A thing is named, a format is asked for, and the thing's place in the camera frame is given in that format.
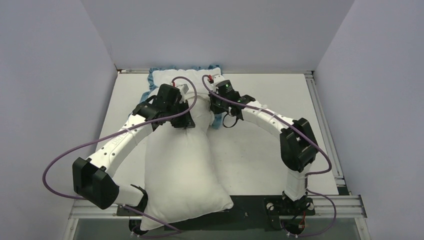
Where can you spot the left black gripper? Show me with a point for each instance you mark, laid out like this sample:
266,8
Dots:
185,121

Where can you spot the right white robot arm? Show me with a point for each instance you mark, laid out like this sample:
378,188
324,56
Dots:
298,145

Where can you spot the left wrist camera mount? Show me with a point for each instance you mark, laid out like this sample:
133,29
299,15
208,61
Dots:
183,88

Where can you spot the white pillow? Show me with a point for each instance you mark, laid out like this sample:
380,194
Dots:
180,179

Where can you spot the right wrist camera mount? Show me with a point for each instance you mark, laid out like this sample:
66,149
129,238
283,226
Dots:
215,79

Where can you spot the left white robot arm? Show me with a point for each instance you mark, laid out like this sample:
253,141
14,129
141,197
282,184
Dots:
93,176

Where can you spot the white pillowcase with blue trim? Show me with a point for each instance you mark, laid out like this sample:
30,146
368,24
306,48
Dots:
152,86

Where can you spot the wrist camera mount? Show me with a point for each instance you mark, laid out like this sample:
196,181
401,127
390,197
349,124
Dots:
183,88
215,79

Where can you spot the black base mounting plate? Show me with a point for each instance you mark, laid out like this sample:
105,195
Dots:
278,209

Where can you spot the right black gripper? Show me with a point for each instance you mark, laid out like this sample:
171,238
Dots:
216,110

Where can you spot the aluminium rail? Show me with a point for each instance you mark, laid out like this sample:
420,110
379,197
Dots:
325,130
347,206

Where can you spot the aluminium right side rail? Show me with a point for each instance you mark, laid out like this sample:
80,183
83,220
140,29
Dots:
325,130

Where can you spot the aluminium front rail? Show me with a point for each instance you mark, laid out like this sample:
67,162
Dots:
347,206

